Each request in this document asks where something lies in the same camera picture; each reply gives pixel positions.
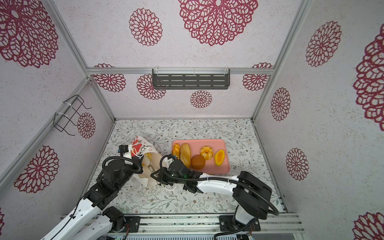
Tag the round brown bread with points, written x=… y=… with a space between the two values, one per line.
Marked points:
x=198 y=162

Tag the white floral paper bag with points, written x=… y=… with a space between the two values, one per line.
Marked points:
x=140 y=146

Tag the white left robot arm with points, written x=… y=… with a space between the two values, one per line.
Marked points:
x=91 y=218

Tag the long twisted yellow bread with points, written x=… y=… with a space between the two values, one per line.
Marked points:
x=176 y=152

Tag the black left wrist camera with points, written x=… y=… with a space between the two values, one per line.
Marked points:
x=114 y=170

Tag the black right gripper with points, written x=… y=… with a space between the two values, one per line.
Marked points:
x=162 y=177

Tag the oval yellow bread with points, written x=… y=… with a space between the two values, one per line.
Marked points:
x=220 y=157

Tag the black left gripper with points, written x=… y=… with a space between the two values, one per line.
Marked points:
x=139 y=160

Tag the long pale baguette bread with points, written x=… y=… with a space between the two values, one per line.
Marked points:
x=185 y=155

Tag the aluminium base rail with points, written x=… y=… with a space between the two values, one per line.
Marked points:
x=159 y=225

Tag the striped round bun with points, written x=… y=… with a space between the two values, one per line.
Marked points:
x=207 y=152

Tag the black wire wall rack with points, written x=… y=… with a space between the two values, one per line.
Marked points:
x=63 y=118

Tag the dark grey wall shelf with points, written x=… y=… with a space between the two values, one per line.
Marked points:
x=191 y=80

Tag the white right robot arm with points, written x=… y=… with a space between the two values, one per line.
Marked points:
x=252 y=195

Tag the steel tongs with white tips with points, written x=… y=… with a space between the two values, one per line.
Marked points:
x=150 y=166

